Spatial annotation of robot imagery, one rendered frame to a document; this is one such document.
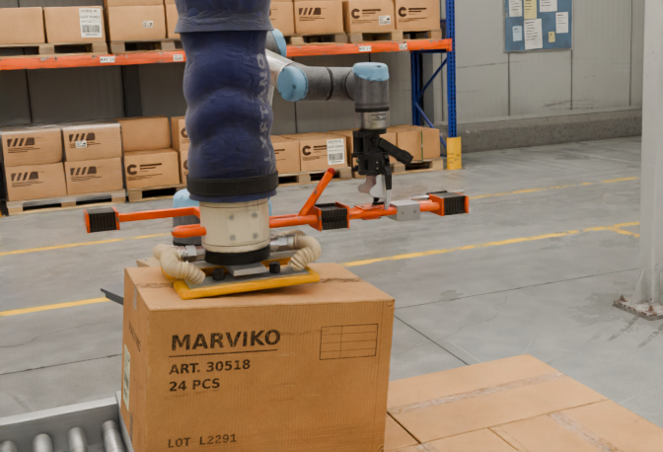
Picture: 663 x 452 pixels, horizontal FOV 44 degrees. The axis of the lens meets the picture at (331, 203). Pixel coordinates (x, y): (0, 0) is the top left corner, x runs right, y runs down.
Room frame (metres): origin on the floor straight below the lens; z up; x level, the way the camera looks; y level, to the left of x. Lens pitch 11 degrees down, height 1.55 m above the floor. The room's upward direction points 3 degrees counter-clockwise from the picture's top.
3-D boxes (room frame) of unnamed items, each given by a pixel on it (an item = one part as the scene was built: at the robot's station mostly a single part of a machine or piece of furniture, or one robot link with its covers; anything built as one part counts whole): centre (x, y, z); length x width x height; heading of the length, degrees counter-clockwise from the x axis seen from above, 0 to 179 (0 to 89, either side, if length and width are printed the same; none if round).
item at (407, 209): (2.17, -0.19, 1.11); 0.07 x 0.07 x 0.04; 20
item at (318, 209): (2.09, 0.01, 1.12); 0.10 x 0.08 x 0.06; 20
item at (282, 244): (2.01, 0.24, 1.06); 0.34 x 0.25 x 0.06; 110
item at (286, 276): (1.92, 0.21, 1.02); 0.34 x 0.10 x 0.05; 110
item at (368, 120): (2.14, -0.12, 1.36); 0.10 x 0.09 x 0.05; 20
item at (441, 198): (2.21, -0.32, 1.12); 0.08 x 0.07 x 0.05; 110
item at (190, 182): (2.01, 0.24, 1.24); 0.23 x 0.23 x 0.04
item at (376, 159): (2.14, -0.11, 1.28); 0.09 x 0.08 x 0.12; 110
